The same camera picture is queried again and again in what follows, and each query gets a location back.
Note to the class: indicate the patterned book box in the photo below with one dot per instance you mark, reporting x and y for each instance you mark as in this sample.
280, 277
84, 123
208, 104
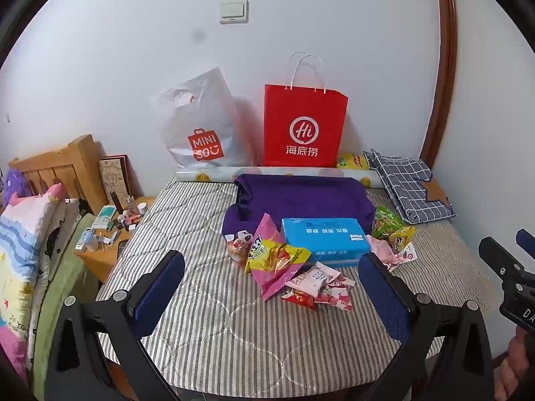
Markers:
115, 179

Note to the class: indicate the blue white small box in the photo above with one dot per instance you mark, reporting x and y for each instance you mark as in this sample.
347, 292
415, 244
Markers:
85, 239

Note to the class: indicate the dark tube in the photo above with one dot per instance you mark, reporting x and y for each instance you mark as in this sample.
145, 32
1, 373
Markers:
115, 202

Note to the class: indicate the pink plastic bag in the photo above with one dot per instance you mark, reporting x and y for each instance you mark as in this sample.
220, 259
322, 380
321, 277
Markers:
382, 250

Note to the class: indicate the small white bottle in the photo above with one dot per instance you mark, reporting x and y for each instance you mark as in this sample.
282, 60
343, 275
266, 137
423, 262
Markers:
142, 208

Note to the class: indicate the purple plush toy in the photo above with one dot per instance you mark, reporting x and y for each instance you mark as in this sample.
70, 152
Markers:
16, 186

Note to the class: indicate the teal small box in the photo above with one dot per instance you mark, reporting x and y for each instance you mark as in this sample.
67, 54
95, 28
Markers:
104, 216

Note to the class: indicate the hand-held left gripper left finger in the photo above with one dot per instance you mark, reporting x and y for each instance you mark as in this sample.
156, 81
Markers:
161, 292

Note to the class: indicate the green blanket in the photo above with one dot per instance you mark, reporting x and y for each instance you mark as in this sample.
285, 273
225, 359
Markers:
58, 300

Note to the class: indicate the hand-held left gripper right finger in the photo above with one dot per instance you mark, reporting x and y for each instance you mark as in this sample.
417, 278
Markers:
384, 296

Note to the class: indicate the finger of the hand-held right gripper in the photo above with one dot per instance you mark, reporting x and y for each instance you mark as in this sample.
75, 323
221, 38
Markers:
501, 261
526, 242

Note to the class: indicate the green snack bag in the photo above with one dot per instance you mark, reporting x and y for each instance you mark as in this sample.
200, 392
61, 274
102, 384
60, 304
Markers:
386, 221

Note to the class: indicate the yellow snack packet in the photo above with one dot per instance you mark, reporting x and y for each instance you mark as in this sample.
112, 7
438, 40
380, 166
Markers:
403, 236

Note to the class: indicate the white plastic bag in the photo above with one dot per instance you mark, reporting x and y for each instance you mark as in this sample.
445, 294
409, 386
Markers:
200, 108

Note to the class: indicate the wooden nightstand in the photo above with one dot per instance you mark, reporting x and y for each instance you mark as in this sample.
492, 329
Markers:
104, 261

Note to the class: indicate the yellow chips bag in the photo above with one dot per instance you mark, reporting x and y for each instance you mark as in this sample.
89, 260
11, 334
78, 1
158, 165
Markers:
353, 162

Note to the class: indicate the person's right hand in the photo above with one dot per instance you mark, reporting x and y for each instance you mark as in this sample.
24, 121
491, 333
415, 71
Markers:
520, 367

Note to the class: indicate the brown wooden door frame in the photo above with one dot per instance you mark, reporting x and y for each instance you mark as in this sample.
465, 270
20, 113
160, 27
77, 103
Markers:
443, 71

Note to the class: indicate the grey striped quilt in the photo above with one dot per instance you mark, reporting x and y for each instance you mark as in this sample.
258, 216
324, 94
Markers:
209, 321

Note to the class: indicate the white pillow with black print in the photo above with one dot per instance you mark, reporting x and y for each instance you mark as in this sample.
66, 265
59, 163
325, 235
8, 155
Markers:
56, 242

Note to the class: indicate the purple towel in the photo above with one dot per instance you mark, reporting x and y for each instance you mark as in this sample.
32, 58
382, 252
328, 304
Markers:
292, 196

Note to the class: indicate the wooden headboard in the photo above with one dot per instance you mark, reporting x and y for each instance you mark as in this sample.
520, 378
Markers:
75, 163

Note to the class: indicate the red paper bag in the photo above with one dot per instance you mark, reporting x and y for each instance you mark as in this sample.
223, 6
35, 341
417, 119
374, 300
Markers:
305, 104

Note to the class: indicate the small red snack packet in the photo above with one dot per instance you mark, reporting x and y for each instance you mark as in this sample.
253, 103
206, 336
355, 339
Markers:
299, 298

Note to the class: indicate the fruit print rolled mat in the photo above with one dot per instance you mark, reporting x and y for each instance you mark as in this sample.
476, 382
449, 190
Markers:
200, 175

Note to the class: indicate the white light switch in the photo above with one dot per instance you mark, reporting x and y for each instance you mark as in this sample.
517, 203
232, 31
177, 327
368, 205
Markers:
234, 11

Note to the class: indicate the grey checked folded cloth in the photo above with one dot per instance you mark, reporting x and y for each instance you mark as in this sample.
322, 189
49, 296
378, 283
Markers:
409, 188

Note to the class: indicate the strawberry print snack packet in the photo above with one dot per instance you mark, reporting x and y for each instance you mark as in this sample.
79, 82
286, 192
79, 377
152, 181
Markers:
334, 298

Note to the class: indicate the colourful striped pillow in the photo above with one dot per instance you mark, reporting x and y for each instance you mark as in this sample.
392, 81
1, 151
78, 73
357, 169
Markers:
21, 259

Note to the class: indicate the pink yellow snack bag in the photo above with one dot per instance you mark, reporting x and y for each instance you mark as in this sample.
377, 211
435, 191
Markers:
267, 267

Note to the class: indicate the long white pink snack packet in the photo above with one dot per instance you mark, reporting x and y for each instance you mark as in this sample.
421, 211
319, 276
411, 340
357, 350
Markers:
406, 255

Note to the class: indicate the blue tissue pack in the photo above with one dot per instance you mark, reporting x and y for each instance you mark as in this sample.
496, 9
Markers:
322, 238

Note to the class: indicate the pale pink snack packet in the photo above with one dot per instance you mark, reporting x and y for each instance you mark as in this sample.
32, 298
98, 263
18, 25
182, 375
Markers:
311, 277

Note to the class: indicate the small cartoon snack cup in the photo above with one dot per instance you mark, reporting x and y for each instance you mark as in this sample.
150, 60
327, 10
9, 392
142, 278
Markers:
239, 248

